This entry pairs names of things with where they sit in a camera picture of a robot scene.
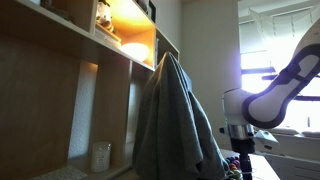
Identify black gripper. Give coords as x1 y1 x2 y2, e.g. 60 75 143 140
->
230 137 256 180

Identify white cabinet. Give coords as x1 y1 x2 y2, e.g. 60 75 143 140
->
254 150 320 180

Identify long white cushion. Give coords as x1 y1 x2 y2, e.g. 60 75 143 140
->
275 127 301 137

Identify short white cushion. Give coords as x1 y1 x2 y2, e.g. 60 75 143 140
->
301 130 320 139

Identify grey knitted cardigan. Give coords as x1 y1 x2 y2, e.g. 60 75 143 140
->
132 51 231 180

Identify dark horizontal bar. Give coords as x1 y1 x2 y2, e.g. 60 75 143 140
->
241 66 277 76

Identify white bowl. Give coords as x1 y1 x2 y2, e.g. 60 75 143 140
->
120 42 151 63

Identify white keyboard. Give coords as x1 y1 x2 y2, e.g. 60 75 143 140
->
29 164 89 180

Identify stack of books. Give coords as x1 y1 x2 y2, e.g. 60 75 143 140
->
94 24 123 50

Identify plush toy figure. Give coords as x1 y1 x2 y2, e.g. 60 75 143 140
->
96 0 116 33

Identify wooden shelf unit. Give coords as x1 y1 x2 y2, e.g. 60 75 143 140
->
0 0 181 180

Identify colourful felt bead string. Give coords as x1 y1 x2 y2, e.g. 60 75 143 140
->
224 155 244 180

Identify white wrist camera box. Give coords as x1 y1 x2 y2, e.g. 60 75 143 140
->
254 129 281 152

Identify black picture frame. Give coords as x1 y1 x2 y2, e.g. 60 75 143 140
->
148 0 158 24

